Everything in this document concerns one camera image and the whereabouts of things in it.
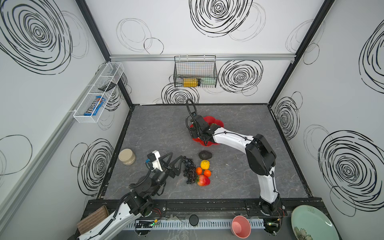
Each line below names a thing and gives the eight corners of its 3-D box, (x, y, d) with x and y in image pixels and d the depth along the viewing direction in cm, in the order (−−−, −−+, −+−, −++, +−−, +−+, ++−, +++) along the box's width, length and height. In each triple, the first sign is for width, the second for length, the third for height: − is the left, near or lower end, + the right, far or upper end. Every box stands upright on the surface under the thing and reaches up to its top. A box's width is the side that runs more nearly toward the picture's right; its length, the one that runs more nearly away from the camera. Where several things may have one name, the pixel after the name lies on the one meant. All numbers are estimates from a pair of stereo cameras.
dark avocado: (200, 161, 91) (201, 158, 88) (198, 155, 94) (198, 151, 90) (211, 158, 92) (212, 155, 89) (209, 152, 95) (210, 148, 92)
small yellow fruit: (200, 170, 87) (200, 167, 84) (200, 162, 91) (200, 159, 87) (209, 170, 87) (210, 167, 84) (209, 162, 91) (209, 159, 87)
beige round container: (120, 166, 90) (115, 161, 84) (124, 154, 95) (120, 148, 89) (133, 166, 90) (129, 161, 84) (137, 154, 95) (133, 148, 89)
